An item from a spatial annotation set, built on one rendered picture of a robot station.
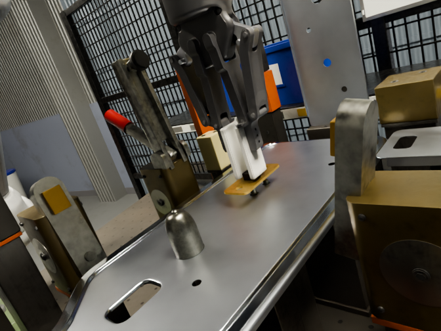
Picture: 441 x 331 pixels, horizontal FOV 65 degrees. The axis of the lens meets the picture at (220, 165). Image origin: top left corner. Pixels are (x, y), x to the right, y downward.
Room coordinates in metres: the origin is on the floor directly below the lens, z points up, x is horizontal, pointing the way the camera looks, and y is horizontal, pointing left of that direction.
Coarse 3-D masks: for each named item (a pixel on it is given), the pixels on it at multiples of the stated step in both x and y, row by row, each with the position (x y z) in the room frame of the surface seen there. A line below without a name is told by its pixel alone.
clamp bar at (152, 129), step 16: (112, 64) 0.52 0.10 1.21; (128, 64) 0.52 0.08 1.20; (144, 64) 0.50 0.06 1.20; (128, 80) 0.51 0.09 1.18; (144, 80) 0.53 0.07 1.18; (128, 96) 0.52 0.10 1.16; (144, 96) 0.53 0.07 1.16; (144, 112) 0.50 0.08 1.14; (160, 112) 0.52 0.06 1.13; (144, 128) 0.51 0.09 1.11; (160, 128) 0.52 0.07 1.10; (160, 144) 0.50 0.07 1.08; (176, 144) 0.52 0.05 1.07
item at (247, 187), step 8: (272, 168) 0.43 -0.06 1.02; (248, 176) 0.41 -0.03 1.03; (264, 176) 0.41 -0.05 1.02; (232, 184) 0.42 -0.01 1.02; (240, 184) 0.41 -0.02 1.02; (248, 184) 0.40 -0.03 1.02; (256, 184) 0.39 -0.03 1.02; (224, 192) 0.40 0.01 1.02; (232, 192) 0.39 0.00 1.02; (240, 192) 0.38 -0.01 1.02; (248, 192) 0.38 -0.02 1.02
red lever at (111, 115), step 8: (112, 112) 0.59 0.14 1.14; (112, 120) 0.58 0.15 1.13; (120, 120) 0.57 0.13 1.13; (128, 120) 0.57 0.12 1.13; (120, 128) 0.57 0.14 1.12; (128, 128) 0.56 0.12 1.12; (136, 128) 0.56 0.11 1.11; (136, 136) 0.55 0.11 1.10; (144, 136) 0.54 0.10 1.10; (144, 144) 0.54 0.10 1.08; (168, 152) 0.51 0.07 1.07; (176, 152) 0.51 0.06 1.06
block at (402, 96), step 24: (408, 72) 0.54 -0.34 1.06; (432, 72) 0.49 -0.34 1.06; (384, 96) 0.51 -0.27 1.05; (408, 96) 0.48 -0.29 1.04; (432, 96) 0.46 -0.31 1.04; (384, 120) 0.51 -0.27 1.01; (408, 120) 0.49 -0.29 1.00; (432, 120) 0.46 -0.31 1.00; (408, 144) 0.49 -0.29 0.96; (408, 168) 0.50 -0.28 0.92
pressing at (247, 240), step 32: (288, 160) 0.49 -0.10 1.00; (320, 160) 0.45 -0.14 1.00; (288, 192) 0.39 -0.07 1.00; (320, 192) 0.36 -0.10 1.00; (160, 224) 0.41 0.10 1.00; (224, 224) 0.36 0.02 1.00; (256, 224) 0.34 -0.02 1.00; (288, 224) 0.31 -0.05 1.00; (320, 224) 0.30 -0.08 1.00; (128, 256) 0.36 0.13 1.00; (160, 256) 0.34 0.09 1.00; (224, 256) 0.29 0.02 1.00; (256, 256) 0.28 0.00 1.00; (288, 256) 0.27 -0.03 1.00; (96, 288) 0.31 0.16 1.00; (128, 288) 0.29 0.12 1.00; (160, 288) 0.28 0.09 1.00; (192, 288) 0.26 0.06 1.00; (224, 288) 0.25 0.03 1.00; (256, 288) 0.24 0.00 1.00; (64, 320) 0.27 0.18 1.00; (96, 320) 0.26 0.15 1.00; (128, 320) 0.25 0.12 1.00; (160, 320) 0.23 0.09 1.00; (192, 320) 0.22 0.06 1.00; (224, 320) 0.21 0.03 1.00; (256, 320) 0.21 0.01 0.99
